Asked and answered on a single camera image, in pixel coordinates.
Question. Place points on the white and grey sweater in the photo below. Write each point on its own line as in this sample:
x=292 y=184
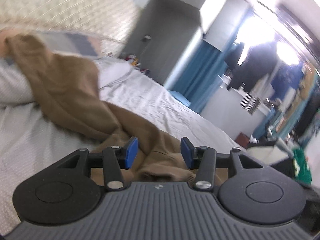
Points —
x=265 y=153

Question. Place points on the green hoodie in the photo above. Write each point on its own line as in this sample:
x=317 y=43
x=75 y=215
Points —
x=301 y=167

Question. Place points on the blue and white hanging jacket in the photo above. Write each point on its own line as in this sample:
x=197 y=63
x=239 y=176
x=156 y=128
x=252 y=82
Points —
x=285 y=80

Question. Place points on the cream quilted headboard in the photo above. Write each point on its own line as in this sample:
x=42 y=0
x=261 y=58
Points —
x=75 y=5

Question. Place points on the blue curtain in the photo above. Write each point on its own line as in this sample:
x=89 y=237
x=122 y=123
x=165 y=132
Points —
x=207 y=67

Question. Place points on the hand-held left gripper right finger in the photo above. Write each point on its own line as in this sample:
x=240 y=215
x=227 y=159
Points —
x=187 y=152

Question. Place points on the brown zip hoodie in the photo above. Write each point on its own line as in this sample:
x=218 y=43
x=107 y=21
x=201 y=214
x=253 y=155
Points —
x=70 y=80

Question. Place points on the grey wardrobe cabinet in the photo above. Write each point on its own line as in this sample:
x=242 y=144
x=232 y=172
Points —
x=170 y=42

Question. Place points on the white pillow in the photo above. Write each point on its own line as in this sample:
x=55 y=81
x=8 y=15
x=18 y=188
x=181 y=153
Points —
x=117 y=72

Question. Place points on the patchwork pillow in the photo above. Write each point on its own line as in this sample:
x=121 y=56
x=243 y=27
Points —
x=80 y=45

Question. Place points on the wall socket with charger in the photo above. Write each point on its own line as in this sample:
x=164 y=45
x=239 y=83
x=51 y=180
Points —
x=146 y=38

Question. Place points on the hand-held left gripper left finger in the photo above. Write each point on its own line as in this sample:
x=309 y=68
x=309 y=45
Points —
x=132 y=152

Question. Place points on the striped hanging garment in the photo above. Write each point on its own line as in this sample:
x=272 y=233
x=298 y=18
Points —
x=250 y=103

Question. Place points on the group of small bottles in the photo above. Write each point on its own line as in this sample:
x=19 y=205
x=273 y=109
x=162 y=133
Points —
x=132 y=60

